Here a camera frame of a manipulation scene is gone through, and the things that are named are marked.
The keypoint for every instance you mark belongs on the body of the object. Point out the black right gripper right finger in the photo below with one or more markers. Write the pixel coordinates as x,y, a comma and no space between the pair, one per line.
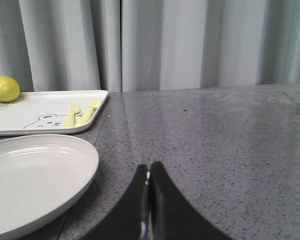
172,216

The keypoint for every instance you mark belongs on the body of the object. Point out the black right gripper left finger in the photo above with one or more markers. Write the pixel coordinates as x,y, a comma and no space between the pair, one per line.
128,219

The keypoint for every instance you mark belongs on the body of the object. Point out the white round plate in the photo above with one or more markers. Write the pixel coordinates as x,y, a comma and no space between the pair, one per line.
41,177

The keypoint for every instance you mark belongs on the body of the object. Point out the white rectangular bear tray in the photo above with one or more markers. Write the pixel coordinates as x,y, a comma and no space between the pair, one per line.
46,112

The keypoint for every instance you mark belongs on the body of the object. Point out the yellow-green plastic fork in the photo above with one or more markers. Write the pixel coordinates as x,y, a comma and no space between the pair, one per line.
86,117

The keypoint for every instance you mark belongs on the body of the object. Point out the yellow-green plastic knife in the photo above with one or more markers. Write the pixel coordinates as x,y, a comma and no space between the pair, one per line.
70,121

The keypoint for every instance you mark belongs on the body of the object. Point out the grey curtain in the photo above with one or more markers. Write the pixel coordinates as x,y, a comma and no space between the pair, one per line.
139,45

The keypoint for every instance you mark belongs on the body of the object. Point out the yellow lemon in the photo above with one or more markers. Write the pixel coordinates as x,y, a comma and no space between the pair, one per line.
9,89

